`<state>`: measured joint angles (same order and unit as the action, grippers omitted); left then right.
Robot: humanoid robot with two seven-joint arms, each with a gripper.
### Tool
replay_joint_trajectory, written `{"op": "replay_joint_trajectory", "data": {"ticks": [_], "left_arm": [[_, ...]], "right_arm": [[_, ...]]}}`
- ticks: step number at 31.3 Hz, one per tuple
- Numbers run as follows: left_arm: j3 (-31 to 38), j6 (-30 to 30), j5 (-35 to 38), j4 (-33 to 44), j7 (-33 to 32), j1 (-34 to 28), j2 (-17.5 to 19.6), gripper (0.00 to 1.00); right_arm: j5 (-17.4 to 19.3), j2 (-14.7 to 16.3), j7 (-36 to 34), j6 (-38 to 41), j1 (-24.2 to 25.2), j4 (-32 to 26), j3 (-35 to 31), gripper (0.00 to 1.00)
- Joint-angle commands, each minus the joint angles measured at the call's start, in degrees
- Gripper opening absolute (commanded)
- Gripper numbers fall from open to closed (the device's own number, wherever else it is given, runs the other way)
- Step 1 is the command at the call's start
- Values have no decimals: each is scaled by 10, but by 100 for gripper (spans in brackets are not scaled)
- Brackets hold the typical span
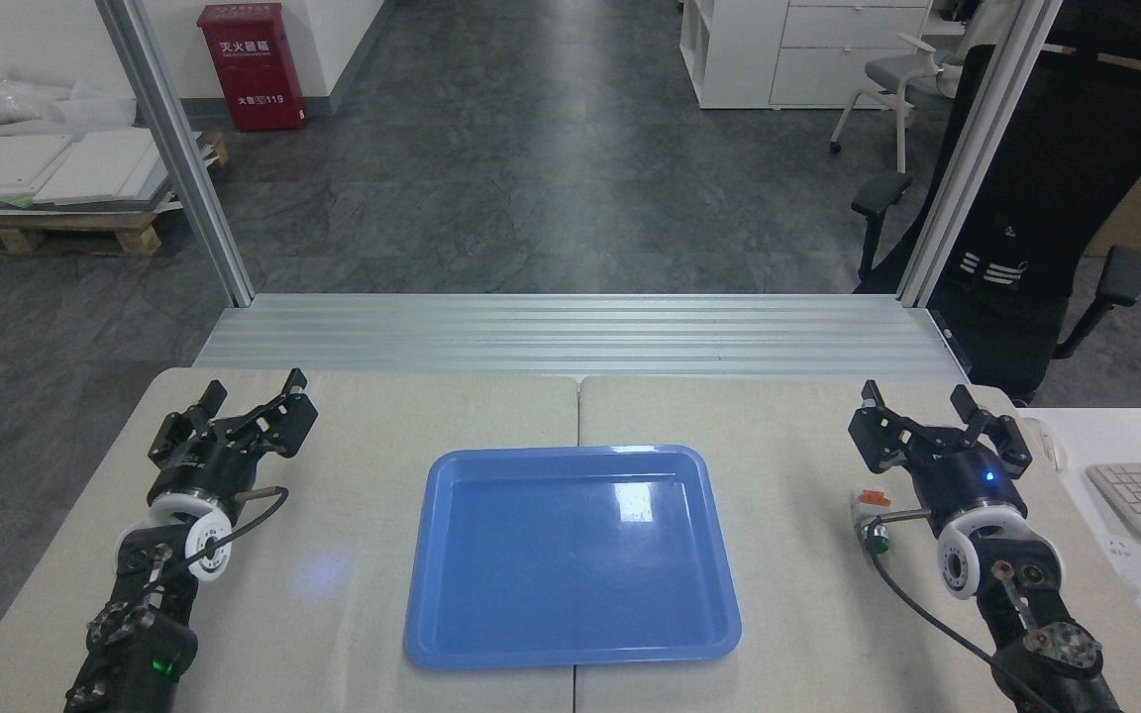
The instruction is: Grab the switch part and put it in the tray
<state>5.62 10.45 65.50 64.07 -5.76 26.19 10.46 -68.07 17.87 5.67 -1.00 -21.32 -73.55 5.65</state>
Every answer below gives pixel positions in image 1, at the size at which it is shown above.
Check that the black office chair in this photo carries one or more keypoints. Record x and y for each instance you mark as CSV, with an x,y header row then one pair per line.
x,y
1076,178

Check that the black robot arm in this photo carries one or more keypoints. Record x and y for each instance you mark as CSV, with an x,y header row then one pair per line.
x,y
150,604
1026,604

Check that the white grey office chair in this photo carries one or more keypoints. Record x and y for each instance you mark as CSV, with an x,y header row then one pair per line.
x,y
902,74

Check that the white orange switch part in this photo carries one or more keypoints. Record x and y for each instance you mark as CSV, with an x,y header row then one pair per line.
x,y
868,507

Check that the white computer mouse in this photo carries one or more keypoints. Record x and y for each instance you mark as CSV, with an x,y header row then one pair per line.
x,y
1044,444

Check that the wooden pallet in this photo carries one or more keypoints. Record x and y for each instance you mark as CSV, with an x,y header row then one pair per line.
x,y
55,230

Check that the white drawer cabinet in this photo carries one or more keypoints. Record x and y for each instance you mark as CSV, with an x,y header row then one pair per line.
x,y
739,50

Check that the red fire extinguisher box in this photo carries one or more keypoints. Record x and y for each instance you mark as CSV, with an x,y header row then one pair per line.
x,y
252,64

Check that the stack of white boards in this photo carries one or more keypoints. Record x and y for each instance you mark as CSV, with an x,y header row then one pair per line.
x,y
46,168

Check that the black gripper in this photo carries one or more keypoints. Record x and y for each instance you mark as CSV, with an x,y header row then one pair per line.
x,y
209,467
967,485

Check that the blue plastic tray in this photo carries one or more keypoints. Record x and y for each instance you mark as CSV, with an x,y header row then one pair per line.
x,y
551,564

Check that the silver aluminium post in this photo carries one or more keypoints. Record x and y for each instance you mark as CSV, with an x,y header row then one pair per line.
x,y
179,158
977,149

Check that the silver aluminium rail deck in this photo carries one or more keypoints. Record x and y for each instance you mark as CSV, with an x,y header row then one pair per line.
x,y
580,337

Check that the clear plastic wrapping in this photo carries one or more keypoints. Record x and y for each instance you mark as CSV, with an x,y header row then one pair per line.
x,y
26,99

